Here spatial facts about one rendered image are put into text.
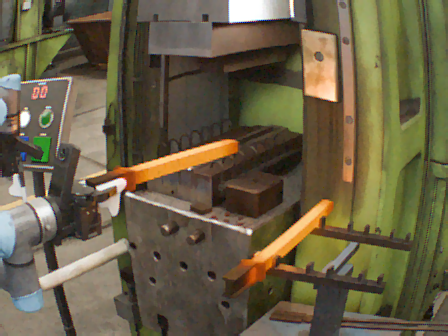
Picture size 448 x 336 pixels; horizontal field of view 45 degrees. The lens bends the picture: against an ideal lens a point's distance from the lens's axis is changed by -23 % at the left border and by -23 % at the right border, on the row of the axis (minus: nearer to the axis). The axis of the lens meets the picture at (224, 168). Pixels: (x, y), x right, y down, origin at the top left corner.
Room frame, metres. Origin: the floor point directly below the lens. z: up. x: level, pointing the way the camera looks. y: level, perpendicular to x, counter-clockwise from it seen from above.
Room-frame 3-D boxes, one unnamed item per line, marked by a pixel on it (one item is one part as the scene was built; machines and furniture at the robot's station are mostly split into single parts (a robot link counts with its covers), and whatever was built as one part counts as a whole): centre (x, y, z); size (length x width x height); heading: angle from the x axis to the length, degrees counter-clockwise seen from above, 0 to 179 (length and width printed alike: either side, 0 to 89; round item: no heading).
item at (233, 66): (1.73, -0.06, 1.24); 0.30 x 0.07 x 0.06; 144
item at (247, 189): (1.48, -0.07, 0.95); 0.12 x 0.08 x 0.06; 144
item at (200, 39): (1.71, -0.01, 1.32); 0.42 x 0.20 x 0.10; 144
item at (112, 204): (1.04, 0.19, 1.11); 0.09 x 0.03 x 0.06; 141
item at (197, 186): (1.71, -0.01, 0.96); 0.42 x 0.20 x 0.09; 144
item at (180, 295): (1.68, -0.06, 0.69); 0.56 x 0.38 x 0.45; 144
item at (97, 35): (8.58, 1.34, 0.42); 1.89 x 1.20 x 0.85; 46
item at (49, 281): (1.67, 0.44, 0.62); 0.44 x 0.05 x 0.05; 144
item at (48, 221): (0.90, 0.31, 1.12); 0.08 x 0.05 x 0.08; 54
